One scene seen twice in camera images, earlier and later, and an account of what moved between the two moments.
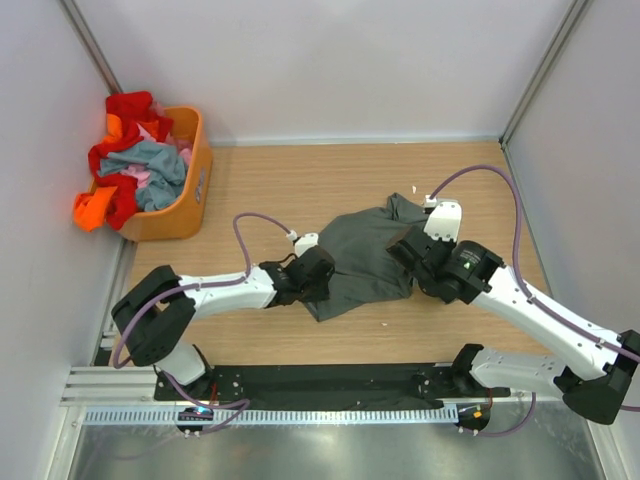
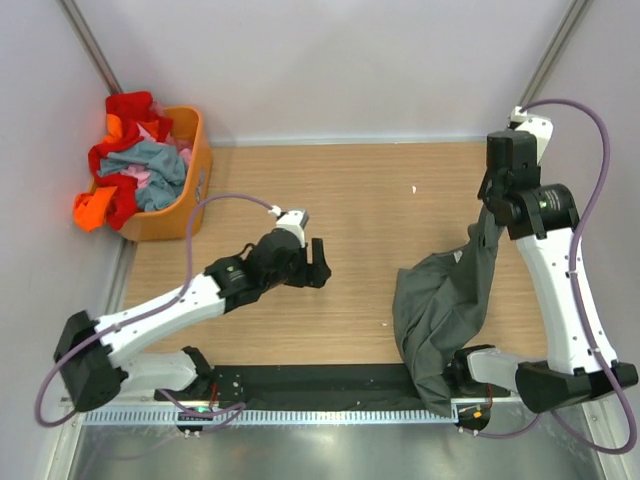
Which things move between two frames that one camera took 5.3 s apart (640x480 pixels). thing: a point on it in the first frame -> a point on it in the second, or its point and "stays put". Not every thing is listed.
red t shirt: (133, 107) stays put
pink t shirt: (140, 174) stays put
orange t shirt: (89, 207) stays put
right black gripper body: (449, 244) -> (487, 190)
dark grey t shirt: (365, 269) -> (440, 300)
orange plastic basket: (185, 218) stays put
